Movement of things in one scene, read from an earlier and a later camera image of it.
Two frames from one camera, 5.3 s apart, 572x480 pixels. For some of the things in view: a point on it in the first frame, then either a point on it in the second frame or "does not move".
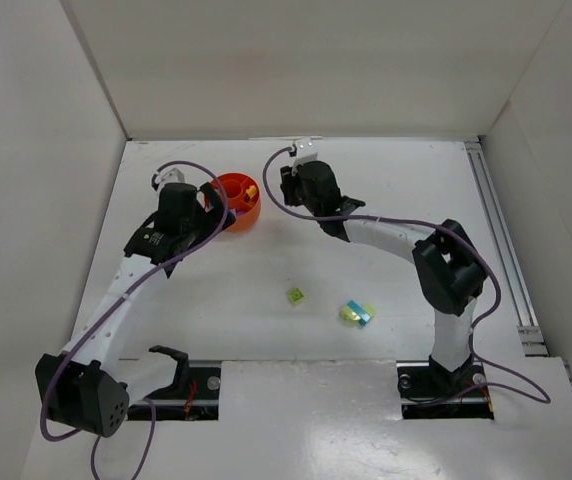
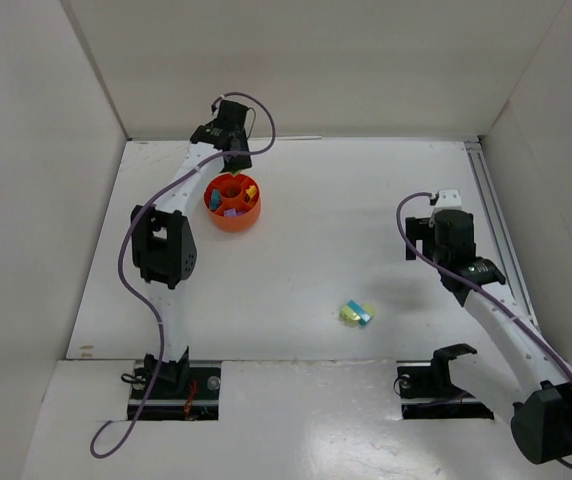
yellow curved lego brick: [251, 191] does not move
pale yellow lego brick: [347, 313] does not move
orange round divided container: [243, 198] does not move
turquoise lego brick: [364, 316] does not move
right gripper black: [289, 185] -> [413, 237]
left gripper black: [211, 201] -> [238, 157]
